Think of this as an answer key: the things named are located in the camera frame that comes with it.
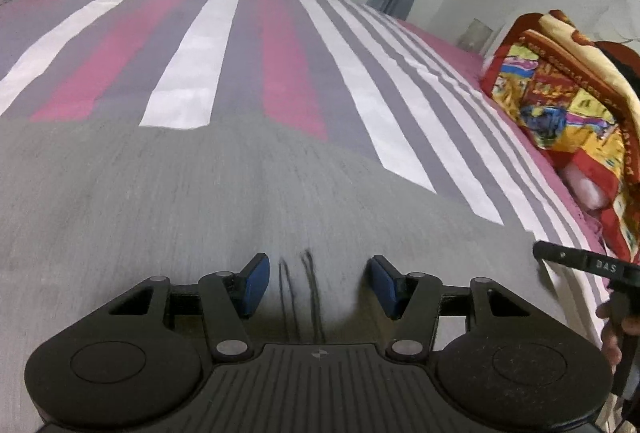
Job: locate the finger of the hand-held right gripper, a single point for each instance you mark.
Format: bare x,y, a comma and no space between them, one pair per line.
575,259

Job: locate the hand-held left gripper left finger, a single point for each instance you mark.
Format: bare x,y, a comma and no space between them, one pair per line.
257,280

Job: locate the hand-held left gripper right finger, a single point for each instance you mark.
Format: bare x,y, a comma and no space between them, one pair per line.
382,283

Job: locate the grey pants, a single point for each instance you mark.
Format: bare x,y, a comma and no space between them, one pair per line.
175,213

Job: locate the person's right hand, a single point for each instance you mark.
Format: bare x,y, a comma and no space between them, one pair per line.
611,338

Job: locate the pink pillow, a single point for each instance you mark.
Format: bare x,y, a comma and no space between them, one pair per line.
587,190

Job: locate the colourful printed blanket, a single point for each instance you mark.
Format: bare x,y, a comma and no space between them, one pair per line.
565,113

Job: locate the black cloth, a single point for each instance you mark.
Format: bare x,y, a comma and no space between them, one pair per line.
622,63

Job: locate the striped bed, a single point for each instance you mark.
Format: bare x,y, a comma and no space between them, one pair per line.
190,63

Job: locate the yellow printed blanket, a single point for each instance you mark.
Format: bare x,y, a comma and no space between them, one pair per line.
570,30

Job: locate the white translucent container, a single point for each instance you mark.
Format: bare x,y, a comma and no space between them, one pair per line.
480,35

